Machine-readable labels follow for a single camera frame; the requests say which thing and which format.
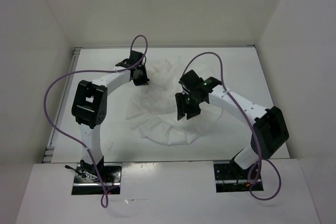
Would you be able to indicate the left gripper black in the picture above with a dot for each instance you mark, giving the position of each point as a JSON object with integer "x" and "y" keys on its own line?
{"x": 144, "y": 81}

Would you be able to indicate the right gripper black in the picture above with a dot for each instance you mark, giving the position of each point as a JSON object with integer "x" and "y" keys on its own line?
{"x": 180, "y": 104}

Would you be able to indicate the white pleated skirt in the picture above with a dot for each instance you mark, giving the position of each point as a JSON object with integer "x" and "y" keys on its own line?
{"x": 152, "y": 110}

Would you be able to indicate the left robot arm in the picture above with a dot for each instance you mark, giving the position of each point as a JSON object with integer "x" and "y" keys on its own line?
{"x": 90, "y": 109}

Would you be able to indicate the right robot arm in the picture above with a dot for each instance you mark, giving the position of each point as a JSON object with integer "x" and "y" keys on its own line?
{"x": 268, "y": 127}

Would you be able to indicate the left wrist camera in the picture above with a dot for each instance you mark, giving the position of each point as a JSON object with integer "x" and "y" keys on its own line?
{"x": 135, "y": 59}

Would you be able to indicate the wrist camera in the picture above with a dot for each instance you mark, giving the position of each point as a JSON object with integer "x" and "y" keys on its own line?
{"x": 190, "y": 80}
{"x": 135, "y": 59}

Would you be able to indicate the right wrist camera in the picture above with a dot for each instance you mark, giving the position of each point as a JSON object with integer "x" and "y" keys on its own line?
{"x": 190, "y": 80}

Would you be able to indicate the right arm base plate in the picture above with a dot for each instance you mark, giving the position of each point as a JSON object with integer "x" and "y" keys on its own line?
{"x": 229, "y": 179}

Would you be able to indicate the aluminium table frame rail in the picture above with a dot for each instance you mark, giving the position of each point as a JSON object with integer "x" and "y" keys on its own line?
{"x": 64, "y": 82}

